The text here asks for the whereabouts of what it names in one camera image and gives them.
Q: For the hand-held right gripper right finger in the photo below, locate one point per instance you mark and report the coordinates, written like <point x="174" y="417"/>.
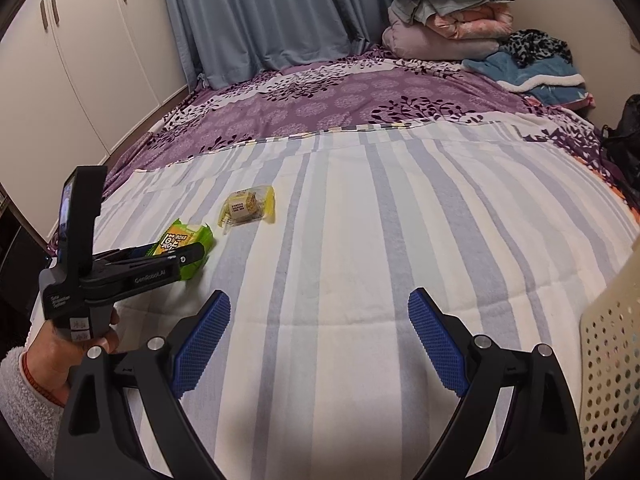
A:
<point x="440" y="345"/>

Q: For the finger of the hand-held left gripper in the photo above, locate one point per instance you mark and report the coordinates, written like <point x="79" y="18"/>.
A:
<point x="197" y="252"/>
<point x="150" y="262"/>

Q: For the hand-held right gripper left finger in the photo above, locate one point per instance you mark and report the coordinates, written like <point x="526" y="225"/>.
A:
<point x="200" y="345"/>

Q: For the small green yellow snack packet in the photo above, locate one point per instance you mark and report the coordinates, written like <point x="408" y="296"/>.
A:
<point x="190" y="237"/>

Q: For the cream perforated plastic basket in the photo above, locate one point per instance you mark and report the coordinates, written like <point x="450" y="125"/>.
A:
<point x="615" y="360"/>

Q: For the person's left forearm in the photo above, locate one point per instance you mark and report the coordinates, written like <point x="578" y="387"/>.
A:
<point x="25" y="425"/>

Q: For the person's left hand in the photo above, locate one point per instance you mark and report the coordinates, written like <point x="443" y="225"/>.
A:
<point x="50" y="360"/>

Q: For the striped bed sheet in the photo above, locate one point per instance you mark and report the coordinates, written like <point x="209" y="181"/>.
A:
<point x="350" y="210"/>

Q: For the purple floral bed sheet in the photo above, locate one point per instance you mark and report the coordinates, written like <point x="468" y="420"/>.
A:
<point x="325" y="95"/>

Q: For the white wardrobe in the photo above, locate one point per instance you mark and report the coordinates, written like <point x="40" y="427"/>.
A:
<point x="90" y="60"/>

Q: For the blue curtain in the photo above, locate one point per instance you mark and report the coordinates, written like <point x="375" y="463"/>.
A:
<point x="260" y="15"/>

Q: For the black backpack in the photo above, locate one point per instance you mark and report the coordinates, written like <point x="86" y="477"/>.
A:
<point x="625" y="145"/>

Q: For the blue fleece blanket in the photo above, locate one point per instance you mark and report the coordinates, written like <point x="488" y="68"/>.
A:
<point x="510" y="72"/>

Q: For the lilac pillow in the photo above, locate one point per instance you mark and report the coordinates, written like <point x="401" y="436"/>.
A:
<point x="435" y="42"/>

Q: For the leopard print scarf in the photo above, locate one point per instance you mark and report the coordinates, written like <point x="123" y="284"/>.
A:
<point x="537" y="47"/>

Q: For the pink folded quilt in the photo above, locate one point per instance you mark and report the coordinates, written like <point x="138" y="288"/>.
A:
<point x="480" y="25"/>

